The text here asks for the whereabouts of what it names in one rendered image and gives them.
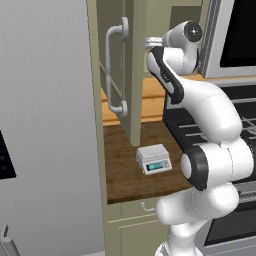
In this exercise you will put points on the olive wall cabinet body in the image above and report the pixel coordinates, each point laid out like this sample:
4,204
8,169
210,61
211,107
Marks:
156,16

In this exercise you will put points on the olive drawer front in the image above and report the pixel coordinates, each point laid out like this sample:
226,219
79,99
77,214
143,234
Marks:
130,210

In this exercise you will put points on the grey fridge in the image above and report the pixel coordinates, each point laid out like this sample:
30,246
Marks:
46,100

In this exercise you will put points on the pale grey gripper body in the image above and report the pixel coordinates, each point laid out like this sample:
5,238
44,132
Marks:
154,42

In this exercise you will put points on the olive lower cabinet door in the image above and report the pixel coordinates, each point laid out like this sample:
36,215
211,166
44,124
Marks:
140,240

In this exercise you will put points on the white digital scale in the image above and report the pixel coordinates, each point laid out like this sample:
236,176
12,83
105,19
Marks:
151,156

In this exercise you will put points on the silver microwave oven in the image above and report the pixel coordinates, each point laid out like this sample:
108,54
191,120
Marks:
213,50

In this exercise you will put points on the black and silver stove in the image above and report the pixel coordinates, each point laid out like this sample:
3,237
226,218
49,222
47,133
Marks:
233,230

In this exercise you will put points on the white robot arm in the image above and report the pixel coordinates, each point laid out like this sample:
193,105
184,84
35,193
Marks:
216,110

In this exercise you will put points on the olive cabinet door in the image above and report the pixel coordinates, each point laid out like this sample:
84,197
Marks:
135,66
140,240

